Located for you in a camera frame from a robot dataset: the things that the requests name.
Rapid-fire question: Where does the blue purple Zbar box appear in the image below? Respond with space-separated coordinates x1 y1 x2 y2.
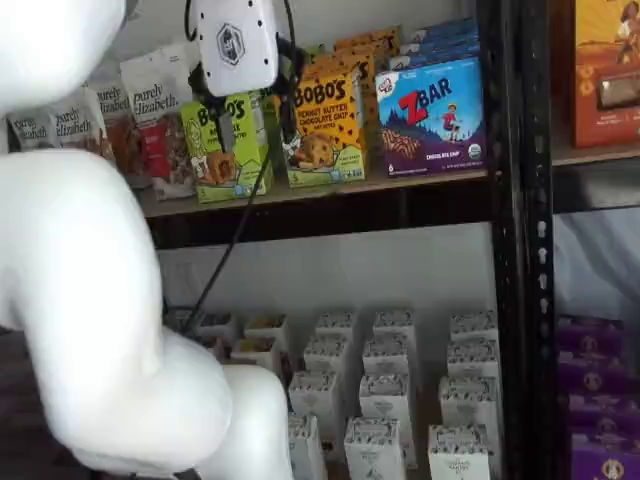
388 38 482 71
373 56 488 178
399 17 480 51

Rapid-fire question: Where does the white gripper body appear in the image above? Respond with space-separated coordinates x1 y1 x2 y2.
192 0 280 98

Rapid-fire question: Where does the brown wooden shelf board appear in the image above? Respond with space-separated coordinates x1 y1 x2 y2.
133 168 490 219
319 319 451 480
551 142 640 168

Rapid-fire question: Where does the granola bag orange label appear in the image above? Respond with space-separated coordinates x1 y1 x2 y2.
93 79 144 176

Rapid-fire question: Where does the black cable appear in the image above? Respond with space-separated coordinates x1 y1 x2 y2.
182 0 301 334

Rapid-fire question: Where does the white box yellow label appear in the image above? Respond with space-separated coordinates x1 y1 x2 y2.
230 336 280 374
243 313 290 346

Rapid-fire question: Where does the white patterned carton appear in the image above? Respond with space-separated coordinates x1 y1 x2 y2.
438 375 500 431
358 373 412 441
372 308 417 346
314 310 357 346
445 338 500 380
303 333 350 376
427 423 491 480
362 338 412 379
287 413 327 480
448 310 500 344
288 371 342 441
343 416 407 480

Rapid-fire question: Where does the granola bag red label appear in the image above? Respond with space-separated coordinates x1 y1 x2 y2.
118 45 197 201

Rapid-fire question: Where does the white granola bag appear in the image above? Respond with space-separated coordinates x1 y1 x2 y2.
49 89 117 164

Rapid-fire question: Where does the yellow Bobo's oat bites box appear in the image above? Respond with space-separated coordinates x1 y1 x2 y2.
179 93 276 205

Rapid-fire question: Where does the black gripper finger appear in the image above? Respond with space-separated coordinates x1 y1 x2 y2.
277 92 298 147
218 110 237 152

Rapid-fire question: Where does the large orange cardboard box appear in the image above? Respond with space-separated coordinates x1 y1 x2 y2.
571 0 640 150

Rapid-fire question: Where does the orange Bobo's peanut butter box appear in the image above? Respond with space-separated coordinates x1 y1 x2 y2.
332 25 402 76
283 69 370 190
307 49 377 151

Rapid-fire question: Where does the black metal shelf rack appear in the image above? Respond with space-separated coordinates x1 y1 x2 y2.
517 0 640 480
142 0 521 480

